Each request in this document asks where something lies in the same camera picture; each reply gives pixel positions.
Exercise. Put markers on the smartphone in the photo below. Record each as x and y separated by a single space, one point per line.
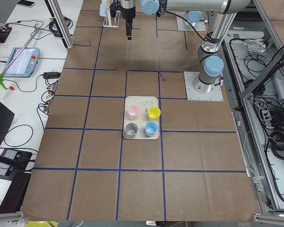
26 3

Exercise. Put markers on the blue teach pendant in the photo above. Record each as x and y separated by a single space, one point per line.
25 64

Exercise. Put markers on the black power adapter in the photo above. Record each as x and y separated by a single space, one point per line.
51 75

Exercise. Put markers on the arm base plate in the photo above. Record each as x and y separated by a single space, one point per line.
184 26
198 91

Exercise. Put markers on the pink ikea cup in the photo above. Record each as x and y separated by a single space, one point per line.
133 112

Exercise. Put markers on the green handled reacher grabber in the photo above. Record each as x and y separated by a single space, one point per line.
15 53

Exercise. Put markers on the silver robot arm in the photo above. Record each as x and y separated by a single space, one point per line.
195 17
224 14

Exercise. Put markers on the aluminium frame post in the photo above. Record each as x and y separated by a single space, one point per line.
56 13

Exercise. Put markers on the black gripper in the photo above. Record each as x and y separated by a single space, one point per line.
128 13

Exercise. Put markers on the cream plastic tray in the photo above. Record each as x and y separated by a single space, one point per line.
144 102

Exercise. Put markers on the grey ikea cup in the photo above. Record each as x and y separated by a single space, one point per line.
131 130

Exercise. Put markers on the yellow ikea cup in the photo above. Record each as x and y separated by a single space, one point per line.
154 113

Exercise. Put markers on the light blue ikea cup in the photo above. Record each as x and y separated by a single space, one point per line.
103 10

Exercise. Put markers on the white wire cup rack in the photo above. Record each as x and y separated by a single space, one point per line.
111 22

